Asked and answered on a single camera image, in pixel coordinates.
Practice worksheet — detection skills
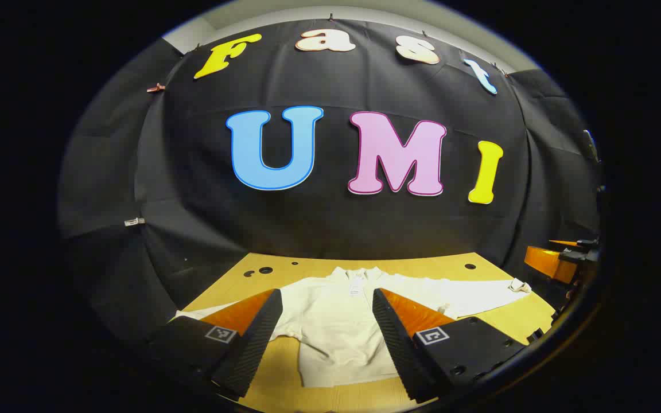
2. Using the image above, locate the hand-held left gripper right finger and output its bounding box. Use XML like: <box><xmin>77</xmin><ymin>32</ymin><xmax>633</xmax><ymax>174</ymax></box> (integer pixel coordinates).
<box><xmin>372</xmin><ymin>288</ymin><xmax>529</xmax><ymax>404</ymax></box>

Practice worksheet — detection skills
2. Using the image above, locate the black backdrop cloth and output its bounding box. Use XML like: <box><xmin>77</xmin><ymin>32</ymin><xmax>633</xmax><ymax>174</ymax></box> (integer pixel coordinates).
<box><xmin>58</xmin><ymin>19</ymin><xmax>602</xmax><ymax>345</ymax></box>

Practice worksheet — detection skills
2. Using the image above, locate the white sweatshirt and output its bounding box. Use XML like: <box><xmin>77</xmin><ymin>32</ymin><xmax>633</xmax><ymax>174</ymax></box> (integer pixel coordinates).
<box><xmin>173</xmin><ymin>266</ymin><xmax>532</xmax><ymax>388</ymax></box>

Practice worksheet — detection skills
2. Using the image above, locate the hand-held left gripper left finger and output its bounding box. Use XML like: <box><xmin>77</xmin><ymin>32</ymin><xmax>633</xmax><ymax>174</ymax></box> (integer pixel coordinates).
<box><xmin>147</xmin><ymin>289</ymin><xmax>283</xmax><ymax>400</ymax></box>

